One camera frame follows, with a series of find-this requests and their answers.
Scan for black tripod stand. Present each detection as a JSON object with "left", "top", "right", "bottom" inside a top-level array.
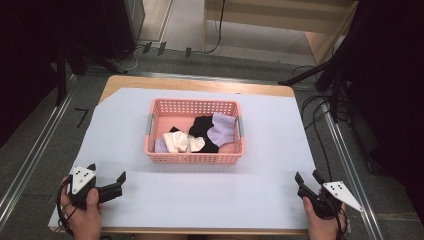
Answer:
[{"left": 277, "top": 29, "right": 356, "bottom": 124}]

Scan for white sock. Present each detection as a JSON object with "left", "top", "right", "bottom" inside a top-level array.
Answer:
[
  {"left": 186, "top": 134, "right": 206, "bottom": 154},
  {"left": 162, "top": 130, "right": 190, "bottom": 154}
]

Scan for dark cabinet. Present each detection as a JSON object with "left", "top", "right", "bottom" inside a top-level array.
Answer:
[{"left": 0, "top": 0, "right": 146, "bottom": 73}]

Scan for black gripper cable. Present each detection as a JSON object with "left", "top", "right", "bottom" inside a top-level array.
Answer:
[
  {"left": 55, "top": 181, "right": 75, "bottom": 236},
  {"left": 335, "top": 203, "right": 350, "bottom": 240}
]

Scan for large purple sock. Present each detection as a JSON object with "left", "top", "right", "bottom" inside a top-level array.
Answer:
[{"left": 206, "top": 112, "right": 237, "bottom": 148}]

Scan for person's right hand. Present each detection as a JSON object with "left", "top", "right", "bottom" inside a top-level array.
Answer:
[{"left": 302, "top": 196, "right": 348, "bottom": 240}]

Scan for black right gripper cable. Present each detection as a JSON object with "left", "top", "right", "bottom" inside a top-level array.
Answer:
[{"left": 335, "top": 203, "right": 350, "bottom": 240}]

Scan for white floor cable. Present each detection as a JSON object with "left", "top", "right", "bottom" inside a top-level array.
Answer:
[{"left": 110, "top": 45, "right": 145, "bottom": 73}]

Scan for light wooden shelf unit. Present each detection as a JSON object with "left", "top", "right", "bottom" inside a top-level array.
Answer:
[{"left": 202, "top": 0, "right": 360, "bottom": 67}]

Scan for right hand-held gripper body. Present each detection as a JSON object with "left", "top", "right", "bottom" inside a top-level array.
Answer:
[{"left": 297, "top": 180, "right": 364, "bottom": 220}]

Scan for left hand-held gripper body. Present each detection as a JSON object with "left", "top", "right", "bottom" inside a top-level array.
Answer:
[{"left": 67, "top": 165, "right": 98, "bottom": 210}]

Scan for small purple sock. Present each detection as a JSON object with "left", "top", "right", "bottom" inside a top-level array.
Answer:
[{"left": 153, "top": 137, "right": 170, "bottom": 154}]

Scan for black upright stand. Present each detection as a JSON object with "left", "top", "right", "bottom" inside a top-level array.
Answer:
[{"left": 54, "top": 41, "right": 68, "bottom": 107}]

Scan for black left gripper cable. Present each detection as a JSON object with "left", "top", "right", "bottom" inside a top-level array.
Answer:
[{"left": 55, "top": 181, "right": 75, "bottom": 236}]

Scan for metal floor rail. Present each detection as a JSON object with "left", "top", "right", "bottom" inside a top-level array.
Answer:
[
  {"left": 0, "top": 75, "right": 78, "bottom": 232},
  {"left": 323, "top": 101, "right": 385, "bottom": 240}
]

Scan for pale blue table sheet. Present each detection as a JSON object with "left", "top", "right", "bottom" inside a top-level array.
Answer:
[{"left": 48, "top": 87, "right": 317, "bottom": 231}]

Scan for black hanging cable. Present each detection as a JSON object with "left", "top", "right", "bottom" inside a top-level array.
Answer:
[{"left": 203, "top": 0, "right": 227, "bottom": 55}]

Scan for black sock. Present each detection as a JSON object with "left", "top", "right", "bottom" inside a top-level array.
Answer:
[{"left": 169, "top": 115, "right": 220, "bottom": 154}]

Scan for person's left hand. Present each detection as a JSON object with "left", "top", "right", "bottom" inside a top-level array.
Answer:
[{"left": 59, "top": 176, "right": 104, "bottom": 240}]

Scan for pink plastic basket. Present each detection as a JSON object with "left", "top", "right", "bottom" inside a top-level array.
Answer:
[{"left": 143, "top": 97, "right": 247, "bottom": 165}]

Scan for black floor cables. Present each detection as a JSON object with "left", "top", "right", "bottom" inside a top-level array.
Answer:
[{"left": 291, "top": 64, "right": 349, "bottom": 184}]

